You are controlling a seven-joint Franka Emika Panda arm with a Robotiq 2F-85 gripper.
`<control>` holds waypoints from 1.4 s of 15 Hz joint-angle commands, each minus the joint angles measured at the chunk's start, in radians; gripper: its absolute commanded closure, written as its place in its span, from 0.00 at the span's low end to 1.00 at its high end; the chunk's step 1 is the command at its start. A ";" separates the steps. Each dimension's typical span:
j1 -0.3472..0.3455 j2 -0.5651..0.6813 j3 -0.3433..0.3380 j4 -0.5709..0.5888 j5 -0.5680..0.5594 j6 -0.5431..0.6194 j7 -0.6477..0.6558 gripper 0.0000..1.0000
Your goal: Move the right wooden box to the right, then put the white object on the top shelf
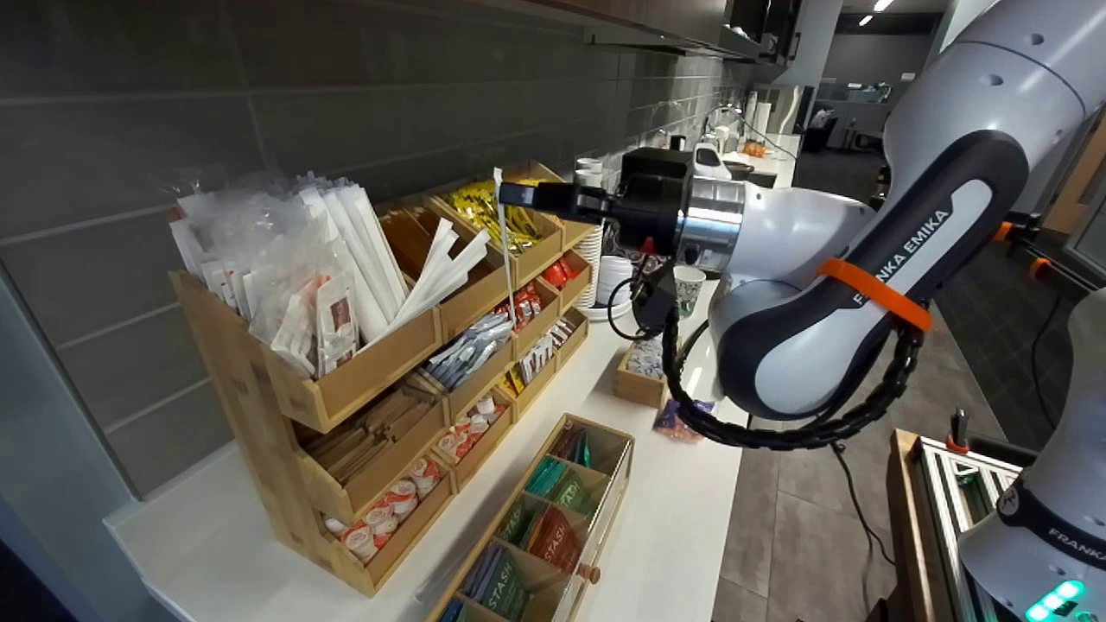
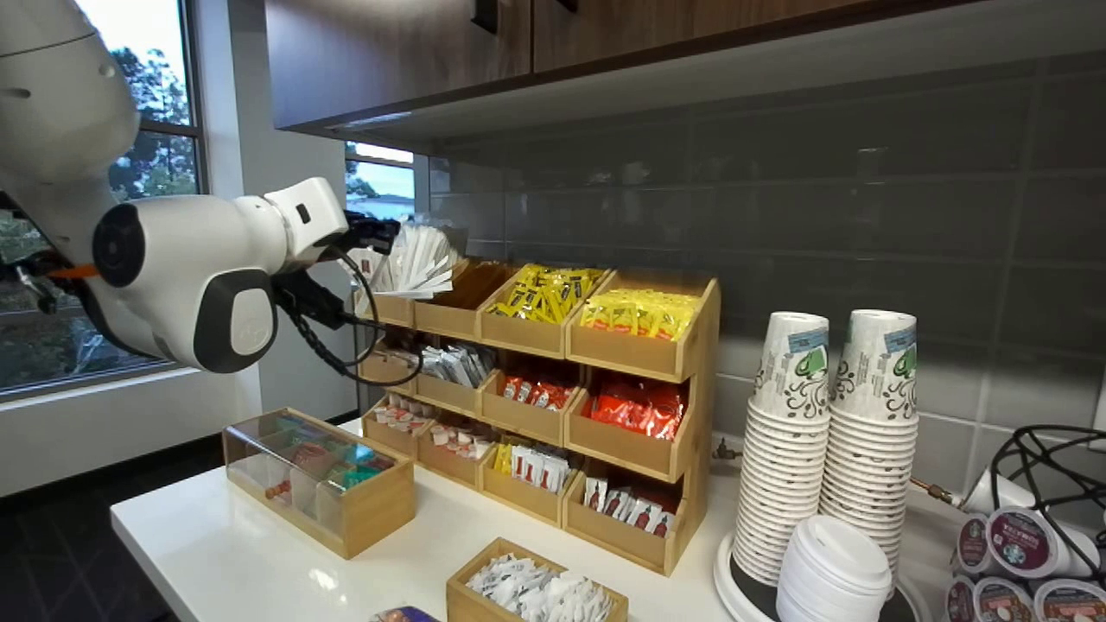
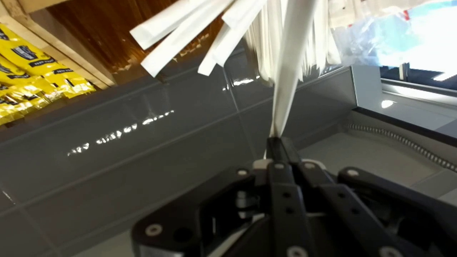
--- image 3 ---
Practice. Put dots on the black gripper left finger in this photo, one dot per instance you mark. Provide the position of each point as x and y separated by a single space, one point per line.
280 214

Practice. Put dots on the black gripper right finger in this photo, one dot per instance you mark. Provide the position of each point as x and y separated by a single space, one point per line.
362 209

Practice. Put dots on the white paper straw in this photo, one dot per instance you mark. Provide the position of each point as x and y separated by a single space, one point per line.
293 71
180 43
162 29
223 47

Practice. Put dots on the tiered wooden organizer shelf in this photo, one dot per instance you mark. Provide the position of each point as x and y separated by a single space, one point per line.
95 29

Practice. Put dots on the clear plastic cutlery bags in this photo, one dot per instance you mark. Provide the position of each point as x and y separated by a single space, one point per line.
362 37

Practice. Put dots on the bunch of white wrapped straws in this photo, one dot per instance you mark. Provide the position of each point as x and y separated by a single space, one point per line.
265 43

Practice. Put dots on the yellow condiment packets pile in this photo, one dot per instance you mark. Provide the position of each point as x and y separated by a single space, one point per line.
29 71

